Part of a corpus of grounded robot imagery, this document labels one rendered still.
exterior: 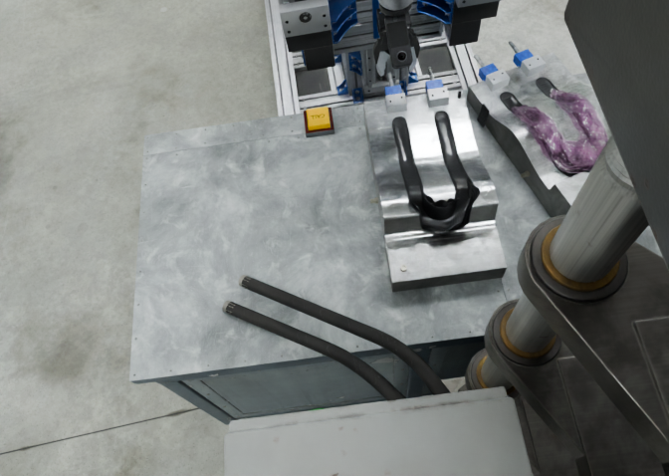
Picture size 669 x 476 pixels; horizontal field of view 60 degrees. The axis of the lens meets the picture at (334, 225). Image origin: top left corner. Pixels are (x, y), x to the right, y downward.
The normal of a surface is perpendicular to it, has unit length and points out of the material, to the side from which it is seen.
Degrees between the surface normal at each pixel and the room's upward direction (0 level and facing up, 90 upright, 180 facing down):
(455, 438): 0
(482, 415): 0
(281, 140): 0
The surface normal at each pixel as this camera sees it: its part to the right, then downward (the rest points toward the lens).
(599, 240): -0.44, 0.81
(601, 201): -0.86, 0.48
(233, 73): -0.09, -0.47
